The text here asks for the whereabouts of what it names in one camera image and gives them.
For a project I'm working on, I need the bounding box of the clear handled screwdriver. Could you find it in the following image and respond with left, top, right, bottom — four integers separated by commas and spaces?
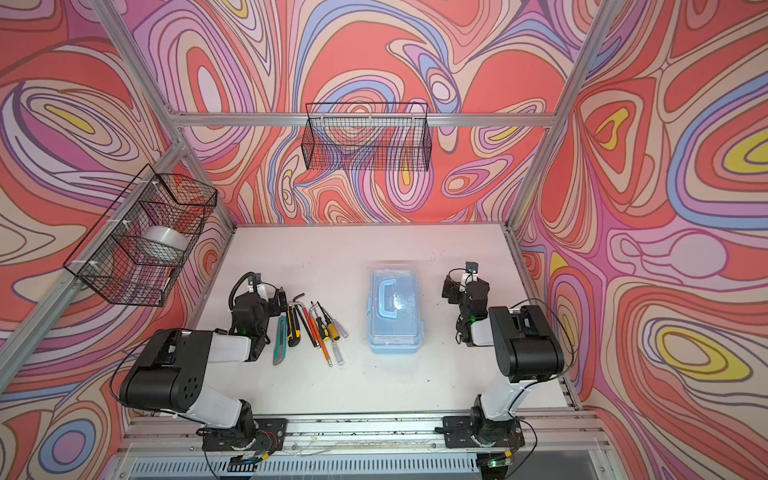
322, 306, 348, 367

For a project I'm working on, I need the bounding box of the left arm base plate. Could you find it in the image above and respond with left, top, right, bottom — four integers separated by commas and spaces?
196, 417, 288, 453

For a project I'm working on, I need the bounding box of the dark steel hex key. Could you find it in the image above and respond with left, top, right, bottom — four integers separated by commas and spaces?
293, 292, 320, 349

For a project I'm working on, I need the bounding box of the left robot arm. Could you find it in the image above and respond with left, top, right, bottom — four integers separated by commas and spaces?
118, 289, 287, 461

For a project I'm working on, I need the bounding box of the yellow black utility knife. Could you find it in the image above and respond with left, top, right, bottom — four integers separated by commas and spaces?
287, 304, 301, 348

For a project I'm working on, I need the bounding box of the yellow black screwdriver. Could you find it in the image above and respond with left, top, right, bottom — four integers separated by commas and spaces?
317, 303, 340, 341

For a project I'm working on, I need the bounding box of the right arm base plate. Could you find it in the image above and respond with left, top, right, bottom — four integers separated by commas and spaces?
435, 416, 526, 451

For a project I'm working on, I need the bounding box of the red sleeved hex key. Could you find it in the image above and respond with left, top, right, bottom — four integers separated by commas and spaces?
299, 303, 320, 348

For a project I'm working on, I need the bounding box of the silver tape roll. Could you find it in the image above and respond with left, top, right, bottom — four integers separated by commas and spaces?
139, 225, 189, 265

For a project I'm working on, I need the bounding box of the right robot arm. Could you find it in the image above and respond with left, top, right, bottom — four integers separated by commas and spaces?
436, 270, 565, 451

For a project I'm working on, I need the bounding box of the black wire basket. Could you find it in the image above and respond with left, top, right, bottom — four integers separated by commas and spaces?
301, 101, 432, 172
63, 165, 218, 307

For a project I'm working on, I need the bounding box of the blue plastic tool box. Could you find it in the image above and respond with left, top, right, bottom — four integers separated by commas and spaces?
367, 264, 424, 355

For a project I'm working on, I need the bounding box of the back black wire basket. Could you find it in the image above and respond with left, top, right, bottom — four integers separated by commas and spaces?
301, 101, 432, 172

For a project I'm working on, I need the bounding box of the left black wire basket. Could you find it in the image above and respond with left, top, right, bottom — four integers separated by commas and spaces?
63, 165, 218, 307

